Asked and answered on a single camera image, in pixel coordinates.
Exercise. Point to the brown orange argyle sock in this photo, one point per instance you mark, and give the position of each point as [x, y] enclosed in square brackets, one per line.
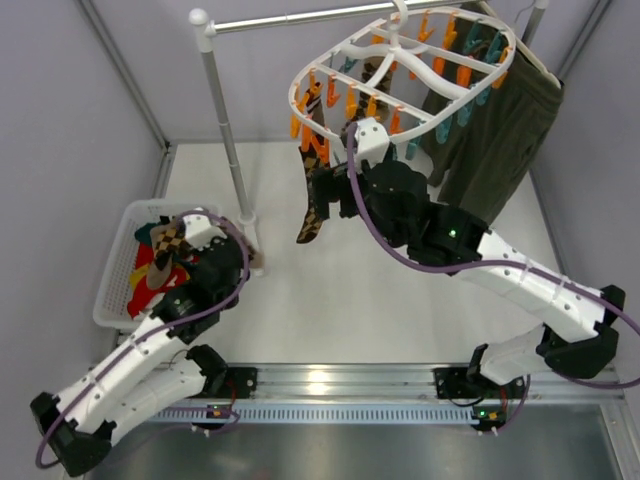
[167, 242]

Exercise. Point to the olive green hanging garment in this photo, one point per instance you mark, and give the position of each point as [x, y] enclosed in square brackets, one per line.
[480, 165]

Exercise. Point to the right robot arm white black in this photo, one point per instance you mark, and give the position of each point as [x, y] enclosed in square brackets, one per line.
[575, 337]

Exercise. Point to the tan sock maroon white stripes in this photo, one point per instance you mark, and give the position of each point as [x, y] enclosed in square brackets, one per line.
[157, 278]

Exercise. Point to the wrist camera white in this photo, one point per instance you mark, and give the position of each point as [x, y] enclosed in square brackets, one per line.
[370, 144]
[200, 230]

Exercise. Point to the pile of socks in basket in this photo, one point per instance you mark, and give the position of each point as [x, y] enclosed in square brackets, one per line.
[143, 298]

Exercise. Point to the white oval clip hanger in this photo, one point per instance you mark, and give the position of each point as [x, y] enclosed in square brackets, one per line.
[446, 64]

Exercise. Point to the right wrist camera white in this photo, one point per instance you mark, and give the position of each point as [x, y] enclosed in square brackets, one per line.
[370, 144]

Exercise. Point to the tan striped sock inner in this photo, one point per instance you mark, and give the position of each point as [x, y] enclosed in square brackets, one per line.
[314, 105]

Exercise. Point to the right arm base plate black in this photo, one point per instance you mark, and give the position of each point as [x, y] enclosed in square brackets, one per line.
[455, 383]

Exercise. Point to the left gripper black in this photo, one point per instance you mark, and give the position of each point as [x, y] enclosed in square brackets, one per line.
[176, 248]

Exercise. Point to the brown tan argyle sock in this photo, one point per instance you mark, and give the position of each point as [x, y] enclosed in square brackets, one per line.
[312, 222]

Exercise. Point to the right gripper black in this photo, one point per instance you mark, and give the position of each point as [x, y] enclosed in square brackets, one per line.
[326, 189]

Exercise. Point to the aluminium mounting rail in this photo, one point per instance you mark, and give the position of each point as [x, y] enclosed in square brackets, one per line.
[395, 382]

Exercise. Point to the white clothes hanger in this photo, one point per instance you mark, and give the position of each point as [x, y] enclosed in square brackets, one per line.
[525, 50]

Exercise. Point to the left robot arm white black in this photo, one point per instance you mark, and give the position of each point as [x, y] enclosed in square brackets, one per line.
[160, 363]

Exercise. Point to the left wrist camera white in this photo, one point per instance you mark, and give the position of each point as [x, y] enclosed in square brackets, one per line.
[200, 230]

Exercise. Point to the white laundry basket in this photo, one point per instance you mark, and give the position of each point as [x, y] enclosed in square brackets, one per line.
[114, 292]

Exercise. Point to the slotted cable duct grey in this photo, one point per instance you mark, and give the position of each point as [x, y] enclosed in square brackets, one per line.
[352, 414]

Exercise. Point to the dark brown argyle sock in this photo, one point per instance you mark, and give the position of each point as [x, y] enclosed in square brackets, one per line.
[256, 258]

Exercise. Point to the clothes rack metal frame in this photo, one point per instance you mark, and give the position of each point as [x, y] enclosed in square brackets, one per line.
[206, 30]

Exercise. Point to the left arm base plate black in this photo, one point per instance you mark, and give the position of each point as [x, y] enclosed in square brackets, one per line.
[240, 382]

